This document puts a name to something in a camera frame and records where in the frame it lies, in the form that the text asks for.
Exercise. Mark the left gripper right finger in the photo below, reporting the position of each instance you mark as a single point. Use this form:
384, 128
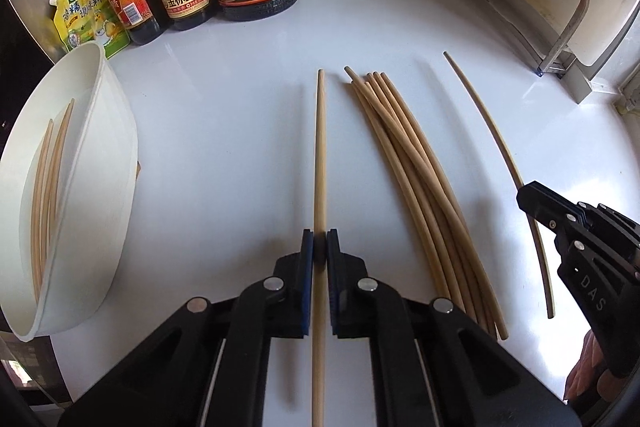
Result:
432, 365

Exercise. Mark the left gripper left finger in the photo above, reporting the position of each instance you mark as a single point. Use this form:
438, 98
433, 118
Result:
207, 364

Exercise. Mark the person's hand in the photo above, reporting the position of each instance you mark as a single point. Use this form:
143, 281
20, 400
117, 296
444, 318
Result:
585, 373

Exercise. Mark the yellow green seasoning pouch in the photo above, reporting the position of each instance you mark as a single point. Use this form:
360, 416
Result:
81, 21

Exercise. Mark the white plastic chopstick container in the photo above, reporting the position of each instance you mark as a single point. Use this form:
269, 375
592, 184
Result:
95, 194

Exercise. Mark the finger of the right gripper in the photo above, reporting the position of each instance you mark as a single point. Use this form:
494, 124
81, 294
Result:
548, 208

